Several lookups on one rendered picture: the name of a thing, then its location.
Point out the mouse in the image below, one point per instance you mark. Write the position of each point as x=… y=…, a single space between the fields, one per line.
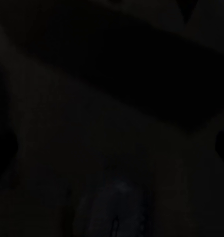
x=113 y=204

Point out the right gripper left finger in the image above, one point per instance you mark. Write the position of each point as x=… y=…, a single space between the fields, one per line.
x=8 y=149

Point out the desk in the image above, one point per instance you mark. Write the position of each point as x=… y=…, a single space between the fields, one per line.
x=86 y=83

